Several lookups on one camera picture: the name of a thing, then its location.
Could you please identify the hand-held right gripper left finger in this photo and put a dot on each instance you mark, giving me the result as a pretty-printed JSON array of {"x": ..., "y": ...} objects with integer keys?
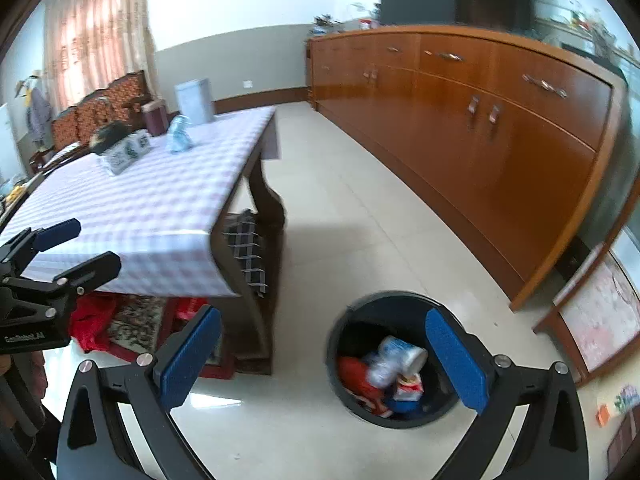
[{"x": 192, "y": 355}]

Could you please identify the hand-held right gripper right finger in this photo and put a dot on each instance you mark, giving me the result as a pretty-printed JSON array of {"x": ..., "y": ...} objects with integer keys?
[{"x": 455, "y": 360}]

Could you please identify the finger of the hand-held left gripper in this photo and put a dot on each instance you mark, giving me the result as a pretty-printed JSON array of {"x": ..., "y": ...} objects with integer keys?
[
  {"x": 57, "y": 234},
  {"x": 92, "y": 270}
]

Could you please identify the blue white can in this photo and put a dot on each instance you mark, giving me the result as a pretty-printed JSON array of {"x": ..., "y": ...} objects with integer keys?
[{"x": 397, "y": 357}]

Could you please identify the red plastic bag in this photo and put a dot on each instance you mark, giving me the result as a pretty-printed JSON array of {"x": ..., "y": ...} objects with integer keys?
[{"x": 352, "y": 372}]

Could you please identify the black trash bin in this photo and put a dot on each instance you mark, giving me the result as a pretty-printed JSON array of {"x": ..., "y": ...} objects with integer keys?
[{"x": 352, "y": 332}]

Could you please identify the red cloth under table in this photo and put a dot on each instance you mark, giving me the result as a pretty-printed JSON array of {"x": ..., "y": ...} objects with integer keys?
[{"x": 92, "y": 325}]

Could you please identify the dark wooden table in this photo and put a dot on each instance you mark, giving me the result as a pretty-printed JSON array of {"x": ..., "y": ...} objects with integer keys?
[{"x": 250, "y": 330}]

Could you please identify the patterned red rug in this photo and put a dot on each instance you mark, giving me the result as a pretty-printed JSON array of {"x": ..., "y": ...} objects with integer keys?
[{"x": 135, "y": 317}]

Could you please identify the pink checkered tablecloth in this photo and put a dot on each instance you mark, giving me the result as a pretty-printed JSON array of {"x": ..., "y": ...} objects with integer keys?
[{"x": 150, "y": 210}]

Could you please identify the green white carton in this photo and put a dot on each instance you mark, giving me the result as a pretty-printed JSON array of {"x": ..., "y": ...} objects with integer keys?
[{"x": 125, "y": 154}]

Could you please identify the black cast iron teapot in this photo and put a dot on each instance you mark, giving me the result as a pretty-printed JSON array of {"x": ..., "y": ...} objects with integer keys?
[{"x": 111, "y": 134}]

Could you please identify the dark checkered cloth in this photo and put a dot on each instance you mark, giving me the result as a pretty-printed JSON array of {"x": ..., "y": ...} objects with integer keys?
[{"x": 247, "y": 255}]

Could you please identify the hanging clothes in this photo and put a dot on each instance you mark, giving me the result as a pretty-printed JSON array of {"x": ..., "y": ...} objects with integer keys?
[{"x": 39, "y": 110}]

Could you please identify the wooden bench with patterned back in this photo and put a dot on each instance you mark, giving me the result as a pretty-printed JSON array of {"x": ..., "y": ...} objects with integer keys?
[{"x": 95, "y": 110}]

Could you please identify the maroon canister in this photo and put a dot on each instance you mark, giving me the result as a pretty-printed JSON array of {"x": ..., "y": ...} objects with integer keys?
[{"x": 156, "y": 120}]

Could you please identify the wood framed board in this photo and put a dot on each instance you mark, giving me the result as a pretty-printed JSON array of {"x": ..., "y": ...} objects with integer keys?
[{"x": 600, "y": 310}]

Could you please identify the crumpled light blue bag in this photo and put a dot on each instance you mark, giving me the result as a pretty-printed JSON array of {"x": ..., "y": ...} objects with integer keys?
[{"x": 179, "y": 136}]

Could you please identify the colourful floor clutter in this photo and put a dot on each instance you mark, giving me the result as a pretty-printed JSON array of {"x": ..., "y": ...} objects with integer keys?
[{"x": 622, "y": 400}]

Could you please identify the light blue tin box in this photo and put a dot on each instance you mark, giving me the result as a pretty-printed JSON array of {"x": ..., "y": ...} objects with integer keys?
[{"x": 194, "y": 102}]

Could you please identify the long wooden sideboard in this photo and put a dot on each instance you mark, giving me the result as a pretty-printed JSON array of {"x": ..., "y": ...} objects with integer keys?
[{"x": 475, "y": 160}]

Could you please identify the beige curtain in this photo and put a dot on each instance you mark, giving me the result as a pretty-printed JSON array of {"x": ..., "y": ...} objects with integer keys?
[{"x": 95, "y": 30}]

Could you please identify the small red white container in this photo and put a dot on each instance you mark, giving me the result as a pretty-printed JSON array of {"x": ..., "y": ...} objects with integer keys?
[{"x": 367, "y": 24}]

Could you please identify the cluttered display shelf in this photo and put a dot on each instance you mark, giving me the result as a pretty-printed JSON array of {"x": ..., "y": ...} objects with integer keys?
[{"x": 585, "y": 25}]

